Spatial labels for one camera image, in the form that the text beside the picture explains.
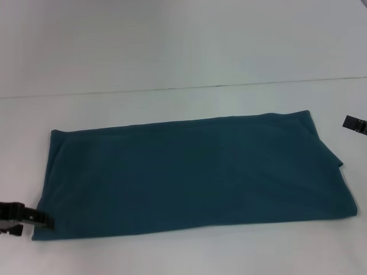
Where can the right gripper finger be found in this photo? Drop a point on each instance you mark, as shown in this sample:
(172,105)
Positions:
(355,121)
(357,128)

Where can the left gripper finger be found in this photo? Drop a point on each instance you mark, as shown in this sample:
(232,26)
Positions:
(11,230)
(31,216)

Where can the teal t-shirt with FREE print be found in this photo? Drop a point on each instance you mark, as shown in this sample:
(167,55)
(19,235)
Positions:
(186,177)

